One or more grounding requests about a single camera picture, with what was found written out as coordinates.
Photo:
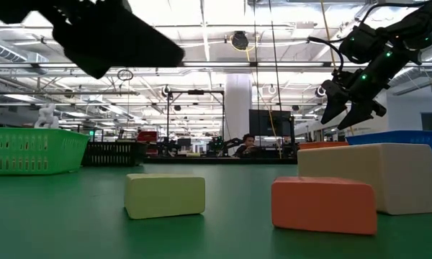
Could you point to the distant orange block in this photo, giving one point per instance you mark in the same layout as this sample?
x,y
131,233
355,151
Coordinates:
x,y
320,145

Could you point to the black background robot arm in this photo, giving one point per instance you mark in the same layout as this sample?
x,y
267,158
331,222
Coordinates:
x,y
223,142

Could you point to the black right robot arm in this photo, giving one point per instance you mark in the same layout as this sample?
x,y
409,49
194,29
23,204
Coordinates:
x,y
410,28

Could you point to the white figure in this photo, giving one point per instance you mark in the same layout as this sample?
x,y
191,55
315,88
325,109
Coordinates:
x,y
47,118

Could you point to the cream rectangular block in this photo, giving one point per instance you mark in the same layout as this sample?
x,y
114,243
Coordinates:
x,y
399,172

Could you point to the black frame rig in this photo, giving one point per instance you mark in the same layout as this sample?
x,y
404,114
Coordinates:
x,y
195,92

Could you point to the person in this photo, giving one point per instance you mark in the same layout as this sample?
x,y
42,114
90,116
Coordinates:
x,y
248,139

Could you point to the yellow square block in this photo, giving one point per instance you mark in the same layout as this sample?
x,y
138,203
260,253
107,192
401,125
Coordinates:
x,y
163,196

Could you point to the blue plastic basket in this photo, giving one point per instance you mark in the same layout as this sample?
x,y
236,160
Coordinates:
x,y
399,137

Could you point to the green plastic basket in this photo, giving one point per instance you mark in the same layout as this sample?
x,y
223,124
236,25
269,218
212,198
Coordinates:
x,y
32,151

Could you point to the black plastic basket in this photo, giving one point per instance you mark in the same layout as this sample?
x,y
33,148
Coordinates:
x,y
111,153

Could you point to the pink square block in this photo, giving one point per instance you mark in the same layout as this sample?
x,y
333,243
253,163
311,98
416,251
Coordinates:
x,y
320,206

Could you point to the red box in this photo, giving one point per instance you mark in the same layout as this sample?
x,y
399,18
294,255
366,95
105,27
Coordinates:
x,y
147,136

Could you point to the white column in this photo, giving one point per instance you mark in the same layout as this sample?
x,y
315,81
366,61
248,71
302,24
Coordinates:
x,y
237,104

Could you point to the black monitor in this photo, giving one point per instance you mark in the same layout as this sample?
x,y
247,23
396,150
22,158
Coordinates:
x,y
266,122

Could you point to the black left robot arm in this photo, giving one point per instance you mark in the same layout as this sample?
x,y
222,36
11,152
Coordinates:
x,y
7,9

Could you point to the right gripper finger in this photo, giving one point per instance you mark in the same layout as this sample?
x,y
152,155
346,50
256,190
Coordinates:
x,y
363,111
336,99

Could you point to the green table mat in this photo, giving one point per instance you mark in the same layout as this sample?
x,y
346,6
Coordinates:
x,y
57,223

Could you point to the silver ventilation duct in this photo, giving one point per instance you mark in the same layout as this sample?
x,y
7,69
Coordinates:
x,y
7,52

